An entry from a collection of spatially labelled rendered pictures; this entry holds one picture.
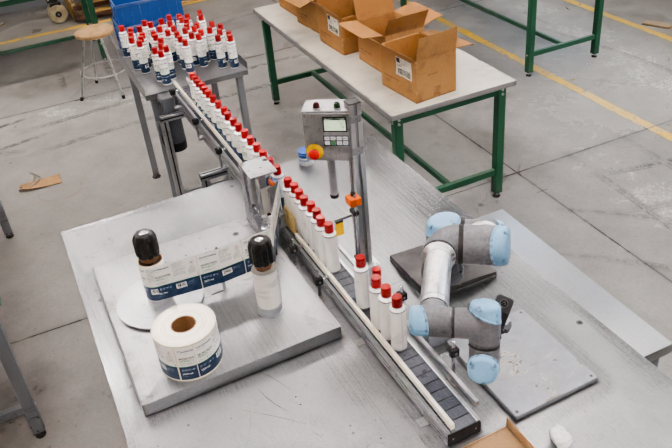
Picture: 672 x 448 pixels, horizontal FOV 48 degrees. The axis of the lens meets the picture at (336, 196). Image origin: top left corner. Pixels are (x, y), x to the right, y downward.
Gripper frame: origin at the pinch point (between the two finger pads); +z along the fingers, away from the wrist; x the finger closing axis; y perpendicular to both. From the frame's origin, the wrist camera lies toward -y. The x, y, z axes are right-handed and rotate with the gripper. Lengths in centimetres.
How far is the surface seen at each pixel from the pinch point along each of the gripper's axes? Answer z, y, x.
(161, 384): -11, 62, -82
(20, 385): 42, 132, -157
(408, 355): 10.9, 29.8, -16.1
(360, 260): 23.3, 12.0, -41.8
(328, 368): 8, 44, -38
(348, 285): 40, 29, -44
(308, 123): 38, -20, -76
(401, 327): 9.0, 21.1, -21.4
